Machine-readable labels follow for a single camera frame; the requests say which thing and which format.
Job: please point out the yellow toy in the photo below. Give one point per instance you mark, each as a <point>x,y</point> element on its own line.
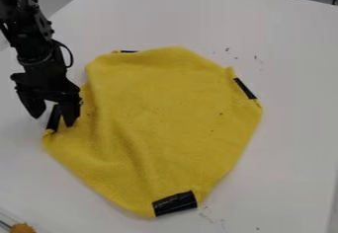
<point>21,227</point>

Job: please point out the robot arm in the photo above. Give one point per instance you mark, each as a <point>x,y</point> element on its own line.
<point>24,19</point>

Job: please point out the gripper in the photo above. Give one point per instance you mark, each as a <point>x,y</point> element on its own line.
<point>44,79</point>

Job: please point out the yellow cloth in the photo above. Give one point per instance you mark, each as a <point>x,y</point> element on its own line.
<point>154,128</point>

